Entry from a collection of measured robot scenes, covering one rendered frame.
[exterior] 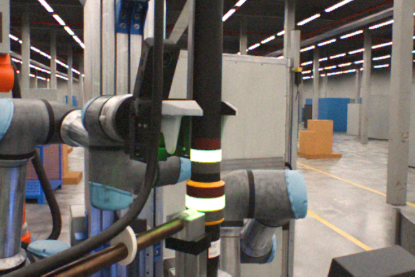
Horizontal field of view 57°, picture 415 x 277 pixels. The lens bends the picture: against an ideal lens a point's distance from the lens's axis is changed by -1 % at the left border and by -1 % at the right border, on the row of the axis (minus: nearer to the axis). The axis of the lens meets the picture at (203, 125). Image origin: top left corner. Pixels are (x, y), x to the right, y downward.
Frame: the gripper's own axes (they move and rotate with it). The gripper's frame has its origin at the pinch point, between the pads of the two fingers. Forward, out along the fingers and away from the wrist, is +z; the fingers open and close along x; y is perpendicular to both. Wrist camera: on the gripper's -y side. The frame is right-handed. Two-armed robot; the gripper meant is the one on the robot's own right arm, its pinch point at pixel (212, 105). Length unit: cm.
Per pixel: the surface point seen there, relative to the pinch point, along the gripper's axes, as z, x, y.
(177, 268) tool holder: -1.0, 3.6, 17.4
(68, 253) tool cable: 6.9, 17.1, 10.3
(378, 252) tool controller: -26, -79, 41
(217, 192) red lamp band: 0.6, -0.4, 9.4
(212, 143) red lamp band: 0.1, 0.0, 4.1
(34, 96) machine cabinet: -1056, -184, -22
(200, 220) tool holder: 1.3, 2.3, 11.9
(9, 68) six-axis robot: -403, -35, -37
